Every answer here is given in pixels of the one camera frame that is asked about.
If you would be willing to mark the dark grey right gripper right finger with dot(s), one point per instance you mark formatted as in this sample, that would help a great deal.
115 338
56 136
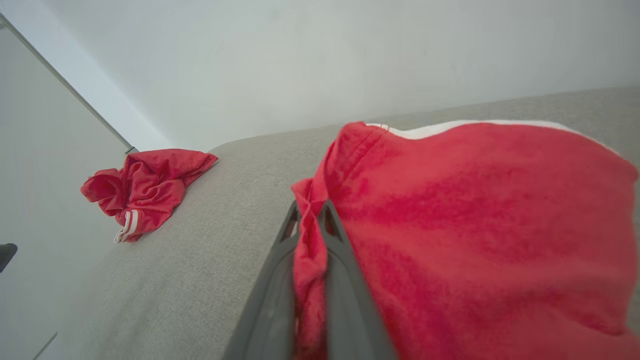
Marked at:
350 310

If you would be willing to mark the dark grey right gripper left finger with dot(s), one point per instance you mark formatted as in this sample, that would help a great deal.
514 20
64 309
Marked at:
270 310

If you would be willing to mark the red shorts with white stripe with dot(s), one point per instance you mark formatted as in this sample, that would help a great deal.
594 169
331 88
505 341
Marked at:
475 225

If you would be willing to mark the red Bulls 23 jersey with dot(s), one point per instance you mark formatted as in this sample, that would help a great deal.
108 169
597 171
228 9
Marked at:
150 185

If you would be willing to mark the grey fabric sofa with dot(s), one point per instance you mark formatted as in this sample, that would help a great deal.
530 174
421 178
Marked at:
210 260

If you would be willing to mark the dark grey rounded object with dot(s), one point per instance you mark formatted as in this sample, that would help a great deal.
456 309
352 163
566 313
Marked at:
7 256

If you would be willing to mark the white baseboard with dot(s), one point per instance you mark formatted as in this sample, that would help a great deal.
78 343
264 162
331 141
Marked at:
100 92

